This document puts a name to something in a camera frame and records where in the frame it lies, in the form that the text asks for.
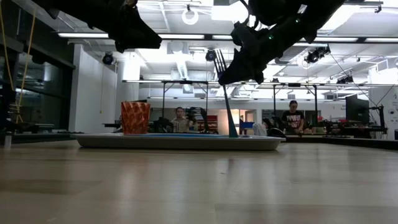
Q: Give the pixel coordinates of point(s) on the black background frame stand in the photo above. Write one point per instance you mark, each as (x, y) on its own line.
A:
(163, 96)
(315, 99)

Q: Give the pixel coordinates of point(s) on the black monitor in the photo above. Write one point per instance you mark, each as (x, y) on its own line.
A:
(357, 109)

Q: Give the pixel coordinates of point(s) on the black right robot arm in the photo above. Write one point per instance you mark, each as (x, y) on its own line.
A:
(311, 12)

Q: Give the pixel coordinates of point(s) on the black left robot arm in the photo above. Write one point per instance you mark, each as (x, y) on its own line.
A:
(71, 7)

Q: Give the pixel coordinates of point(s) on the orange faceted cup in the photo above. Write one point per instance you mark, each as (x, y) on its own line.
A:
(135, 118)

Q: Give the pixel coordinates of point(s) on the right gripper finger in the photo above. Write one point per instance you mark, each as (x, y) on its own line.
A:
(245, 67)

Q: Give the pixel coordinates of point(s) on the black ceiling camera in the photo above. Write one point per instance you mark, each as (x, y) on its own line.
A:
(108, 58)
(317, 54)
(211, 55)

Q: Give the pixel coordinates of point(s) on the overhead light bar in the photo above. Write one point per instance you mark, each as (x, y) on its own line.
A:
(186, 36)

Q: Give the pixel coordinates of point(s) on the blue round plate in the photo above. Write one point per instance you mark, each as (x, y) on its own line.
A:
(186, 135)

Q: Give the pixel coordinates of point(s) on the person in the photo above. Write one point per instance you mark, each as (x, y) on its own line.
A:
(293, 118)
(181, 123)

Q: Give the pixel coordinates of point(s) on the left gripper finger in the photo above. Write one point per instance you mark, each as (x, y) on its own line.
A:
(136, 34)

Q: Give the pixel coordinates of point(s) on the iridescent blue fork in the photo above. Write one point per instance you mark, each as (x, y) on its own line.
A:
(230, 119)

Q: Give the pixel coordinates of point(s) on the grey plastic tray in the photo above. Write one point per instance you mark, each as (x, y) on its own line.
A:
(177, 143)

